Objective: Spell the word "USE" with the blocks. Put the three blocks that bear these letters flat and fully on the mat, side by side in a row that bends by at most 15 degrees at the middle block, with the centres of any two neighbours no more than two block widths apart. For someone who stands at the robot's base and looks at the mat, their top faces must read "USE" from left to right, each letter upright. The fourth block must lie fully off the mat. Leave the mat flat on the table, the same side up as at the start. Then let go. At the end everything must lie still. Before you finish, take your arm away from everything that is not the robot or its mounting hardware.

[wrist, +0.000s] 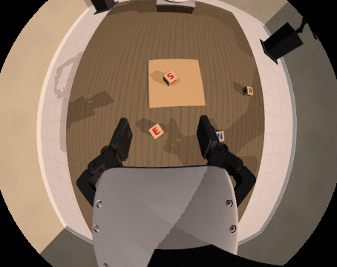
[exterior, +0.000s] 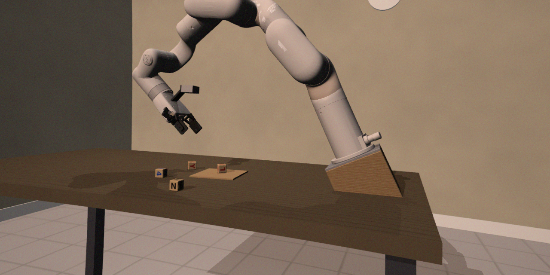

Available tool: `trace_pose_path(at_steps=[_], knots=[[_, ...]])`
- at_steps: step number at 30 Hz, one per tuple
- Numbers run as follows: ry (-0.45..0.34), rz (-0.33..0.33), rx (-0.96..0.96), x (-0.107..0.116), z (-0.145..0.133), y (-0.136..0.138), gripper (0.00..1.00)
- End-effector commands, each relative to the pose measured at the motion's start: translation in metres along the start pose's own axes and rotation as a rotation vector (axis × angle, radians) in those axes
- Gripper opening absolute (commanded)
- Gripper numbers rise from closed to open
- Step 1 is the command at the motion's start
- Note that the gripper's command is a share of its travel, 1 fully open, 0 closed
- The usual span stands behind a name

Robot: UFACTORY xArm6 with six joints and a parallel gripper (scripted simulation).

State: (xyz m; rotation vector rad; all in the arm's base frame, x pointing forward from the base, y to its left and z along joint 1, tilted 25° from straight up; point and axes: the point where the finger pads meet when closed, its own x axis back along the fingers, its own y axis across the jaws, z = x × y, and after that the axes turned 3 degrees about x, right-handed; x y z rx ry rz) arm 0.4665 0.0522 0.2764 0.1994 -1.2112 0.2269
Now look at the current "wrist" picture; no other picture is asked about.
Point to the tan flat mat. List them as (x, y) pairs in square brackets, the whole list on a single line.
[(186, 91)]

